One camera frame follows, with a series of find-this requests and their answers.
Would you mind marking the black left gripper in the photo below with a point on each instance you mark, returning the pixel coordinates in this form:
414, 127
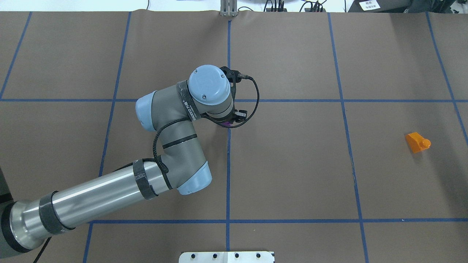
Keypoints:
239, 115

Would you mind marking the orange trapezoid block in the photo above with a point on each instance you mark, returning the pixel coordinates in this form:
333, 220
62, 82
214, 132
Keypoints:
417, 143

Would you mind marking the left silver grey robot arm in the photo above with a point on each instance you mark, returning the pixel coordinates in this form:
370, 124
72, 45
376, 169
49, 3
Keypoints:
178, 162

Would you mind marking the black box with label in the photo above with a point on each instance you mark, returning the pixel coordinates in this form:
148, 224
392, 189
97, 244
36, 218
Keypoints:
379, 6

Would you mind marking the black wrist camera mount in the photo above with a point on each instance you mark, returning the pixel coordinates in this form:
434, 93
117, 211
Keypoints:
232, 76

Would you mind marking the grey aluminium post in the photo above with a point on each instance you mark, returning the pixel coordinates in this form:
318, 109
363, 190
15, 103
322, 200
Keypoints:
228, 8

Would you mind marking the white metal base plate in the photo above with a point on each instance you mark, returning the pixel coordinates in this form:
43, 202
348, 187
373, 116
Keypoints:
228, 257

